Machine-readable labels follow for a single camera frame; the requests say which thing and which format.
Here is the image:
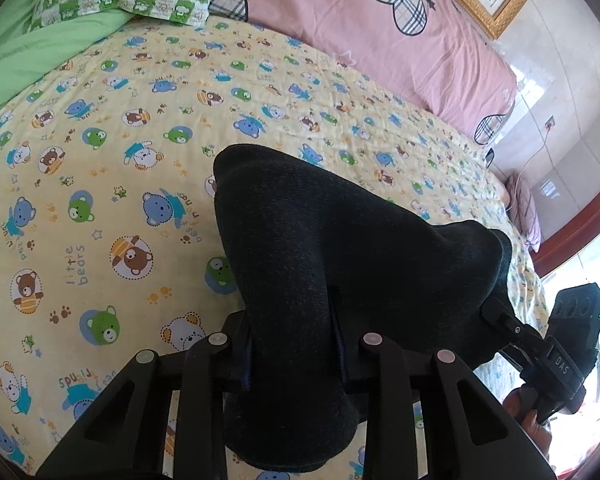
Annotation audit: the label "white charging cable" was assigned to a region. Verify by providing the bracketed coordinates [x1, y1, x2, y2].
[509, 125, 553, 196]

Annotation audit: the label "yellow bear printed bed sheet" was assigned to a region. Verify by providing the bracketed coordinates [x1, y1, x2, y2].
[0, 15, 551, 480]

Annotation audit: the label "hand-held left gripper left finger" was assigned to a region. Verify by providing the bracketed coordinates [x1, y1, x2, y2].
[36, 310, 255, 480]

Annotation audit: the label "person's right hand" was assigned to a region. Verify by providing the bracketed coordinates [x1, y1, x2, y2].
[502, 384, 552, 443]

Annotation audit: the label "small pink striped pillow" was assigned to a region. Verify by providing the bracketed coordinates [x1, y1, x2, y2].
[504, 171, 543, 253]

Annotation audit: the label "dark navy pants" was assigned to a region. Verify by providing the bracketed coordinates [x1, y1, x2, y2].
[213, 144, 514, 472]

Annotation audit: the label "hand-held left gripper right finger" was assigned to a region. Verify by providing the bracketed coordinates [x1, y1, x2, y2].
[329, 285, 557, 480]

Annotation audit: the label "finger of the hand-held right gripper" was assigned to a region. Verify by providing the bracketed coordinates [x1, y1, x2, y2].
[479, 297, 548, 361]

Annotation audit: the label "light green blanket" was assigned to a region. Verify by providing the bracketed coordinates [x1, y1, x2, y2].
[0, 0, 133, 126]

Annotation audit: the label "red wooden door frame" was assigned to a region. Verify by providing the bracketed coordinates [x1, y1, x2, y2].
[529, 167, 600, 281]

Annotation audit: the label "pink duvet with plaid hearts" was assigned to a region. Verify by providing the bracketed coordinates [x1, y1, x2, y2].
[209, 0, 518, 147]

